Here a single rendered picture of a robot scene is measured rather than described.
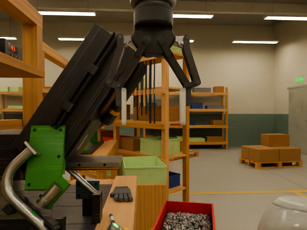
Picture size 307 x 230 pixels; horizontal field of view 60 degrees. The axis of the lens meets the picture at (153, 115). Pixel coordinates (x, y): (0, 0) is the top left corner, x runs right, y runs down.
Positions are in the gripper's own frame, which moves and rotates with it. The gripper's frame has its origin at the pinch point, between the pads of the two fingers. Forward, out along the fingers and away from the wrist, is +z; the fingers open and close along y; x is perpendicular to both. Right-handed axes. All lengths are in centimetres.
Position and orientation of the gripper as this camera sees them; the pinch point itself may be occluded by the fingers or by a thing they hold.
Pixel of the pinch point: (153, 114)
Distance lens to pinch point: 51.0
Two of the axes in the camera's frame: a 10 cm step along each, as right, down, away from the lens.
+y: 10.0, 0.0, 0.5
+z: 0.0, 10.0, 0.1
